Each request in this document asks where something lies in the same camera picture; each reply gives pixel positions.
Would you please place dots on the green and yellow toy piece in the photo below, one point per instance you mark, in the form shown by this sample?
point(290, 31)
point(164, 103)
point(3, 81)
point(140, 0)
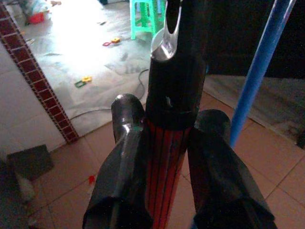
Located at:
point(83, 81)

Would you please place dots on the red basket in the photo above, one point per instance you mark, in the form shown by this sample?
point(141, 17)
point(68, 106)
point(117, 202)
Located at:
point(36, 18)

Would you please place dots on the dark square box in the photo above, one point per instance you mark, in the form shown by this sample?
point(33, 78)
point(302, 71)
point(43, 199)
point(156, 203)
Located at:
point(31, 162)

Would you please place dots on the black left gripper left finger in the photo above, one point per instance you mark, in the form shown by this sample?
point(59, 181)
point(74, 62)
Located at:
point(119, 171)

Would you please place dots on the small red scrap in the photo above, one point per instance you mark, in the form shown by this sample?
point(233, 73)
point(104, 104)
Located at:
point(91, 179)

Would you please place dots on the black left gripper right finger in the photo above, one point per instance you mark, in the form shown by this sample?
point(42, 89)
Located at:
point(219, 171)

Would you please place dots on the blue pole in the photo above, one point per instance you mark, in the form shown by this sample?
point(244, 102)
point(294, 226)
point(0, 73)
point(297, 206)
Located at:
point(256, 71)

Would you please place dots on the green plastic stool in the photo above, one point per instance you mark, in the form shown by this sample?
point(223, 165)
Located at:
point(145, 19)

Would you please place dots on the dark grey floor mat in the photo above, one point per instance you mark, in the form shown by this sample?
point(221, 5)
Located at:
point(264, 102)

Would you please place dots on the white plastic bag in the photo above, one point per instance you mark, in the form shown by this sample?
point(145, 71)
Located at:
point(38, 6)

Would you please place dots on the red and yellow toy piece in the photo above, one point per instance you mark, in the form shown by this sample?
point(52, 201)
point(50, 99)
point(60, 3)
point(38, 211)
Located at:
point(112, 42)

